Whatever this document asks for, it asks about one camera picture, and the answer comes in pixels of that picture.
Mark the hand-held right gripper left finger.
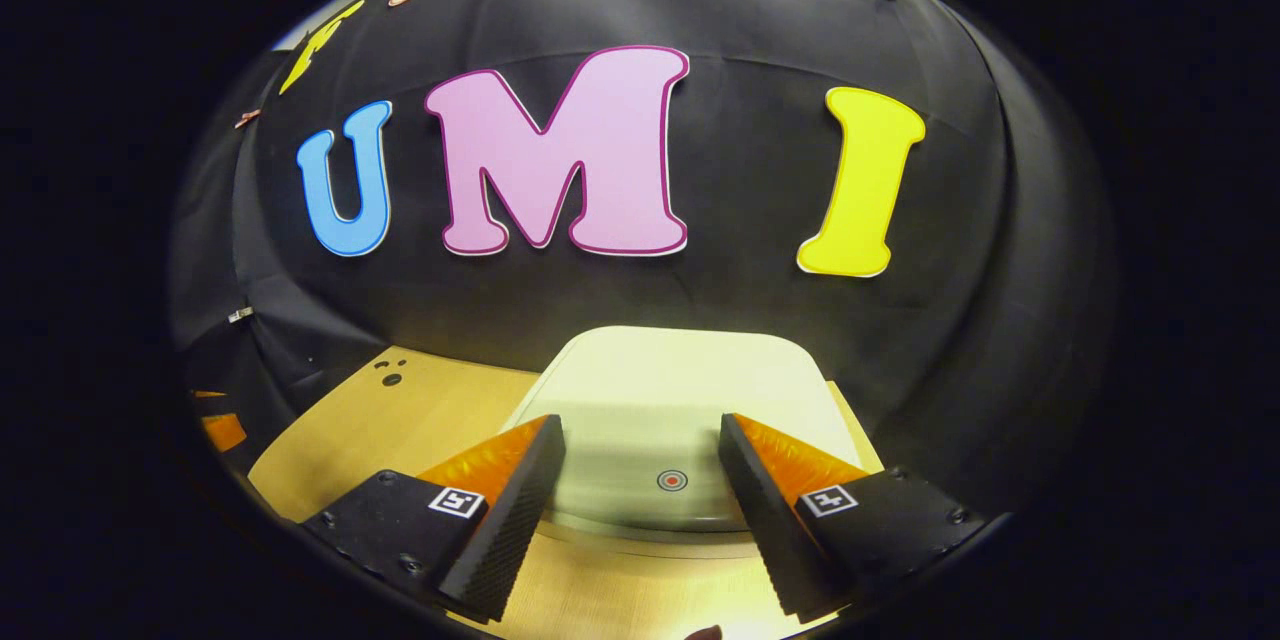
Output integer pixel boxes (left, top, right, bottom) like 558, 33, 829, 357
298, 413, 567, 623

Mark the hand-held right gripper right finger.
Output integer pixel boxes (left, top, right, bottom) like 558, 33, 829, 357
718, 412, 989, 623

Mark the pale green desktop garbage bin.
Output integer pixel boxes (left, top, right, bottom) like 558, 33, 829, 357
500, 325, 867, 561

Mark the wooden desktop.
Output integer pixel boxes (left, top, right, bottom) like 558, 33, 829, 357
247, 345, 886, 640

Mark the black backdrop cloth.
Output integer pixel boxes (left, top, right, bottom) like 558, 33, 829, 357
170, 0, 1116, 521

